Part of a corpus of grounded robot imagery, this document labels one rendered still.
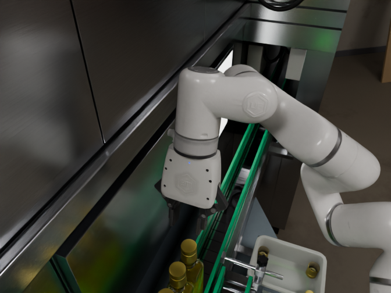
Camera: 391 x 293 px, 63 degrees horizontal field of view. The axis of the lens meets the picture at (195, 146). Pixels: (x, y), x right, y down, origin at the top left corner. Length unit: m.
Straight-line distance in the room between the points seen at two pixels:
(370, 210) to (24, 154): 0.57
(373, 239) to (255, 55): 1.11
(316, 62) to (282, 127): 0.85
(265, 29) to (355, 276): 1.49
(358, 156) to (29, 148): 0.51
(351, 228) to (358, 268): 1.56
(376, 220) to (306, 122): 0.21
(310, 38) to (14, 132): 1.18
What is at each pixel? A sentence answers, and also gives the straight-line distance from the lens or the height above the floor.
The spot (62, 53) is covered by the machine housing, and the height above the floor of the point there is 1.58.
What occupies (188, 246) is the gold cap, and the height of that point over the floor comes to 1.16.
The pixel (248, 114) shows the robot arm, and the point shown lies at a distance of 0.48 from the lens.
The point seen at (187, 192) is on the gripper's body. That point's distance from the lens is 0.56.
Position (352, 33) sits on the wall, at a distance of 4.78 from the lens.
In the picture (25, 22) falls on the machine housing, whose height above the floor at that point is 1.63.
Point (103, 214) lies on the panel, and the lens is 0.58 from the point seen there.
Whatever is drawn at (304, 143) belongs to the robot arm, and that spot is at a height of 1.41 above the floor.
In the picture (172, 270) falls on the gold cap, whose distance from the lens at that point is 0.67.
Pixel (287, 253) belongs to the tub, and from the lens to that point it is 1.16.
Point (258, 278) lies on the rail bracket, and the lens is 0.95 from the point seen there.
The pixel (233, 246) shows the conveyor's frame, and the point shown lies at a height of 0.88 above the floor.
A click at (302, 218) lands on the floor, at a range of 2.34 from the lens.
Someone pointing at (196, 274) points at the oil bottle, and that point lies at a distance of 0.76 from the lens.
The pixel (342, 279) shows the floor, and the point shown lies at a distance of 2.15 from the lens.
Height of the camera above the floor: 1.75
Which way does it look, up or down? 39 degrees down
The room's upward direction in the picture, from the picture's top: straight up
